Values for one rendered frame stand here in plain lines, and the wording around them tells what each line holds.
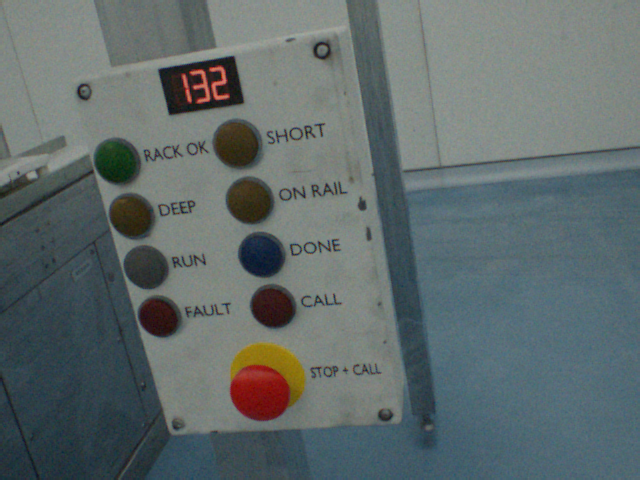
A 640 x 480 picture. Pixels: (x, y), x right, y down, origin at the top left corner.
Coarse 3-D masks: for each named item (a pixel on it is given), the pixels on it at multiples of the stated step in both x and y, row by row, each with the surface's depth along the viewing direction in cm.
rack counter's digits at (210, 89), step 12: (180, 72) 43; (192, 72) 43; (204, 72) 43; (216, 72) 43; (180, 84) 43; (192, 84) 43; (204, 84) 43; (216, 84) 43; (228, 84) 43; (180, 96) 44; (192, 96) 44; (204, 96) 43; (216, 96) 43; (228, 96) 43
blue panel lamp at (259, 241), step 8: (248, 240) 46; (256, 240) 46; (264, 240) 46; (272, 240) 46; (248, 248) 46; (256, 248) 46; (264, 248) 46; (272, 248) 46; (240, 256) 46; (248, 256) 46; (256, 256) 46; (264, 256) 46; (272, 256) 46; (280, 256) 46; (248, 264) 46; (256, 264) 46; (264, 264) 46; (272, 264) 46; (280, 264) 46; (256, 272) 46; (264, 272) 46; (272, 272) 46
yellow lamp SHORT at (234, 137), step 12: (228, 132) 43; (240, 132) 43; (252, 132) 43; (216, 144) 44; (228, 144) 44; (240, 144) 43; (252, 144) 43; (228, 156) 44; (240, 156) 44; (252, 156) 44
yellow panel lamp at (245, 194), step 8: (240, 184) 45; (248, 184) 44; (256, 184) 44; (232, 192) 45; (240, 192) 45; (248, 192) 44; (256, 192) 44; (264, 192) 44; (232, 200) 45; (240, 200) 45; (248, 200) 45; (256, 200) 45; (264, 200) 45; (232, 208) 45; (240, 208) 45; (248, 208) 45; (256, 208) 45; (264, 208) 45; (240, 216) 45; (248, 216) 45; (256, 216) 45; (264, 216) 45
